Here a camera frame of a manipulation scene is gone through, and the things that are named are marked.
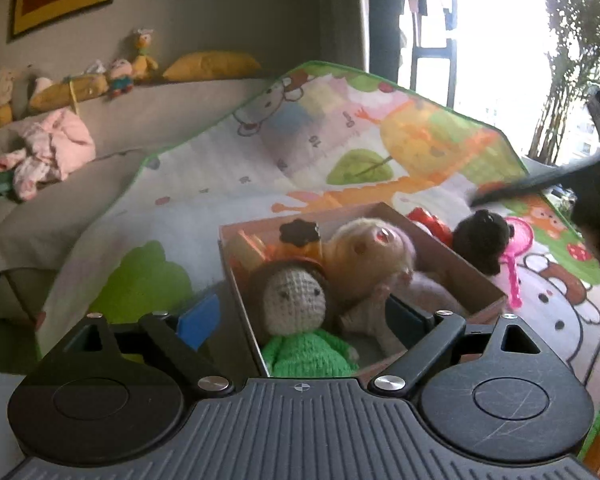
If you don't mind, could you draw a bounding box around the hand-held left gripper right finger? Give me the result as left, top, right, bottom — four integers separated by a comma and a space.
372, 294, 548, 400

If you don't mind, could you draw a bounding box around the pink plastic toy racket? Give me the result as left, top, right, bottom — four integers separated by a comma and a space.
497, 217, 536, 311

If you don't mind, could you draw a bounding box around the small colourful doll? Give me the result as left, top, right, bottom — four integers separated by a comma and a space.
106, 58, 135, 98

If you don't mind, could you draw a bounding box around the pink clothes heap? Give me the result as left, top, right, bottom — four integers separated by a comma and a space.
0, 109, 97, 201

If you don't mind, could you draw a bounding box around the pale cardboard box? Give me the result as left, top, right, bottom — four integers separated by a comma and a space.
217, 201, 508, 378

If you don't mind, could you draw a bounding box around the grey sofa bed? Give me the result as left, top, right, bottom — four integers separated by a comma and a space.
0, 77, 281, 361

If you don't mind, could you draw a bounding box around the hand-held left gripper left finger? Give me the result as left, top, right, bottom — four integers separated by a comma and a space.
60, 292, 235, 397

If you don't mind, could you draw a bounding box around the crochet doll green shirt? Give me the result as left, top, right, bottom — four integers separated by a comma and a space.
250, 260, 361, 378

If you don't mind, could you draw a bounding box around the printed play mat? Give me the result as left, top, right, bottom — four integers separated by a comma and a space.
35, 61, 600, 480

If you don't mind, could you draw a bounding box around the red plush toy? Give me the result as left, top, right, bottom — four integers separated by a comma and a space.
405, 206, 453, 248

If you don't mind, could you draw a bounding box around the black window railing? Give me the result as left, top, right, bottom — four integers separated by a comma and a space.
410, 42, 456, 108

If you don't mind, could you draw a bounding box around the orange toy black flower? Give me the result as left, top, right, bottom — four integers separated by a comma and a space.
262, 219, 331, 273

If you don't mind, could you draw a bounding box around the long yellow pillow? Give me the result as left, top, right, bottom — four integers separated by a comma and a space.
28, 74, 108, 111

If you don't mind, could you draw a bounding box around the plump yellow pillow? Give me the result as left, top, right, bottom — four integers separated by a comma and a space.
162, 51, 262, 83

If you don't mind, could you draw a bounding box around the green bamboo plant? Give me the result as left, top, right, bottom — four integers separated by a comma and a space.
527, 0, 600, 166

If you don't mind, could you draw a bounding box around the dark curtain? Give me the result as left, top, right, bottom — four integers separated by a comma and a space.
367, 0, 416, 91

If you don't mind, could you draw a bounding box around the black plush toy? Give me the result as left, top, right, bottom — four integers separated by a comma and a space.
452, 210, 516, 276

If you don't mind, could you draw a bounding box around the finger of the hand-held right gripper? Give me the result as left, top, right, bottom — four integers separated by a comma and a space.
470, 152, 600, 208

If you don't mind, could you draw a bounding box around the yellow duck doll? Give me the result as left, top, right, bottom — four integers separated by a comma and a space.
131, 29, 159, 81

